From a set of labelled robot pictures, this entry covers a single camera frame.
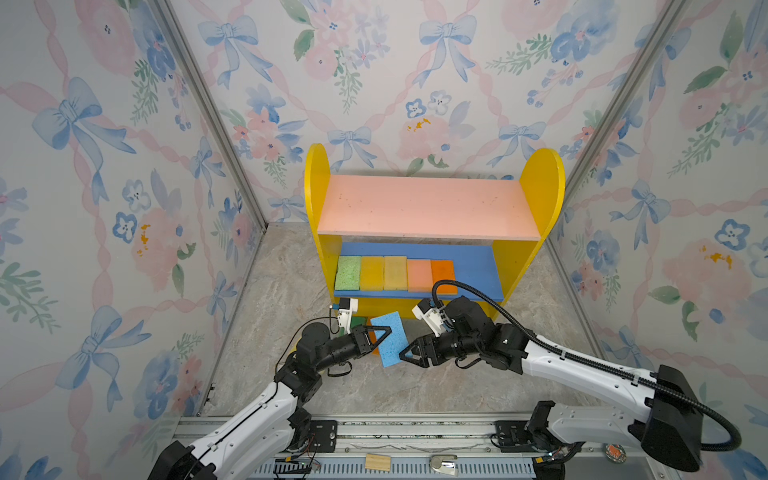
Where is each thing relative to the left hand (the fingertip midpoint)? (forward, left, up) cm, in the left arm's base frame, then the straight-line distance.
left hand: (391, 331), depth 72 cm
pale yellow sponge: (+19, -1, -3) cm, 19 cm away
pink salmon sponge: (+19, -8, -3) cm, 21 cm away
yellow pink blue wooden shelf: (+44, +1, -18) cm, 48 cm away
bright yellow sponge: (+19, +6, -3) cm, 20 cm away
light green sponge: (+19, +12, -3) cm, 23 cm away
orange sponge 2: (-2, +4, -1) cm, 5 cm away
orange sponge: (+21, -15, -3) cm, 26 cm away
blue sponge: (-2, -1, -2) cm, 3 cm away
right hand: (-4, -3, -3) cm, 6 cm away
